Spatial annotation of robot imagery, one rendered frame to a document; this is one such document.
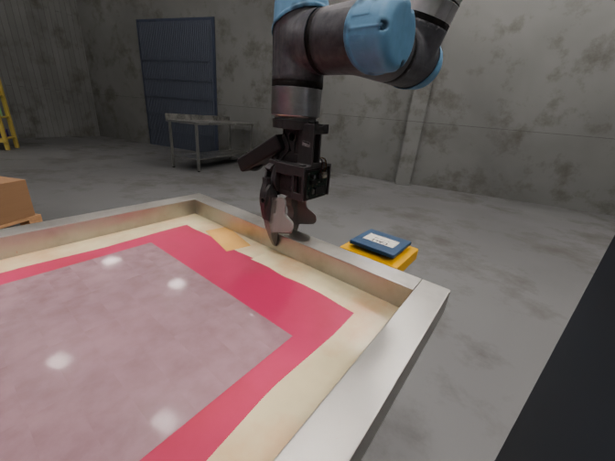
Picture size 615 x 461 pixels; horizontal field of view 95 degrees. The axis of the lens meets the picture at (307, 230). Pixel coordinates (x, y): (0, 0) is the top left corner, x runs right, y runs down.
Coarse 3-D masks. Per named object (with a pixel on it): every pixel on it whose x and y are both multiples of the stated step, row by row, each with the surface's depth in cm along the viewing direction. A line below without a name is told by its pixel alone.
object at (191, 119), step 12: (168, 120) 544; (180, 120) 548; (192, 120) 588; (204, 120) 634; (216, 120) 674; (228, 120) 713; (252, 132) 698; (252, 144) 709; (180, 156) 569; (192, 156) 576; (204, 156) 588; (216, 156) 602
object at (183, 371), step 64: (128, 320) 33; (192, 320) 34; (256, 320) 35; (320, 320) 35; (0, 384) 25; (64, 384) 25; (128, 384) 26; (192, 384) 26; (256, 384) 27; (0, 448) 20; (64, 448) 21; (128, 448) 21; (192, 448) 21
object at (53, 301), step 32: (96, 256) 46; (128, 256) 46; (160, 256) 47; (192, 256) 48; (224, 256) 49; (0, 288) 37; (32, 288) 37; (64, 288) 37; (96, 288) 38; (128, 288) 38; (160, 288) 39; (0, 320) 32; (32, 320) 32; (64, 320) 32; (96, 320) 33; (0, 352) 28; (32, 352) 28
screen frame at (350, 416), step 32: (32, 224) 47; (64, 224) 48; (96, 224) 51; (128, 224) 55; (224, 224) 60; (256, 224) 54; (0, 256) 42; (288, 256) 50; (320, 256) 46; (352, 256) 44; (384, 288) 40; (416, 288) 37; (416, 320) 31; (384, 352) 27; (416, 352) 29; (352, 384) 23; (384, 384) 24; (320, 416) 21; (352, 416) 21; (384, 416) 24; (288, 448) 19; (320, 448) 19; (352, 448) 19
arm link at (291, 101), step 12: (276, 96) 40; (288, 96) 39; (300, 96) 39; (312, 96) 40; (276, 108) 41; (288, 108) 40; (300, 108) 40; (312, 108) 41; (300, 120) 41; (312, 120) 42
